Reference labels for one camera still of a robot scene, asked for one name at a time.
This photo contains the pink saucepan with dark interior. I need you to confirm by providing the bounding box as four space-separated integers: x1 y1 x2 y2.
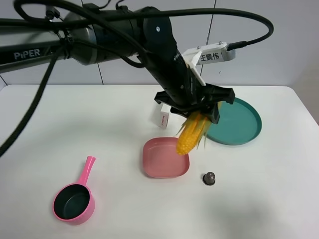
52 156 96 226

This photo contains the black cable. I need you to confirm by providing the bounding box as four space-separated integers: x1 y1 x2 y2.
0 0 275 158

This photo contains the pink square plate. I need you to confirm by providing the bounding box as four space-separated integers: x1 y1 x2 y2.
142 137 190 179

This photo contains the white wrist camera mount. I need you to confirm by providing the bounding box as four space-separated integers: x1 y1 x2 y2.
182 42 236 86

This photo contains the yellow corn cob with husk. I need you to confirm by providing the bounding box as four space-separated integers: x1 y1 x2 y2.
176 111 212 155

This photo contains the white rectangular box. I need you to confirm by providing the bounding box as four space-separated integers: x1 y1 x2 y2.
158 103 170 129

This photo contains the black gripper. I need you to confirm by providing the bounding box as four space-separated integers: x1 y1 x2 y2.
154 54 235 124

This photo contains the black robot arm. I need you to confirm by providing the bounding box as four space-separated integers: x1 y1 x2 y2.
0 6 235 123

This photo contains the teal round plate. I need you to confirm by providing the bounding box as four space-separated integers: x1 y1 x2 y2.
207 98 262 146

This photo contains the small grey capsule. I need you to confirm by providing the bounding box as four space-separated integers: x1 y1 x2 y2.
202 172 216 186

